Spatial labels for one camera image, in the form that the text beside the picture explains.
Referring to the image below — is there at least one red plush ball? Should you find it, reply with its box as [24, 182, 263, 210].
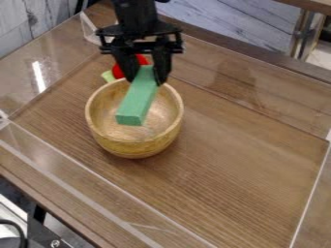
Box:
[110, 54, 149, 79]

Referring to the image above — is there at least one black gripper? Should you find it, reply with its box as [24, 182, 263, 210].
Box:
[96, 0, 184, 85]

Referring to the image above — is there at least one black table frame leg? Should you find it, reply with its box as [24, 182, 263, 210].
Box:
[26, 205, 73, 248]

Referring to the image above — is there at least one light green flat piece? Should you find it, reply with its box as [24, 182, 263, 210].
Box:
[101, 71, 114, 82]

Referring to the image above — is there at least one clear acrylic tray wall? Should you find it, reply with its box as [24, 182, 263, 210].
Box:
[0, 112, 215, 248]

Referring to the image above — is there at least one metal table leg background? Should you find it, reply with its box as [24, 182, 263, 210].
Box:
[291, 10, 325, 61]

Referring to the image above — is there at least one green stick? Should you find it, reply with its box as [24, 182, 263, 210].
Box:
[114, 65, 157, 126]

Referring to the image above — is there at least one clear acrylic stand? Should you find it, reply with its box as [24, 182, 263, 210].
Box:
[78, 12, 101, 46]

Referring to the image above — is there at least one brown wooden bowl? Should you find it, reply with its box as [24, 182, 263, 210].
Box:
[84, 79, 184, 159]

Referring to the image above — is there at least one black cable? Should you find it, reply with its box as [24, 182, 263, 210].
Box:
[0, 219, 28, 248]

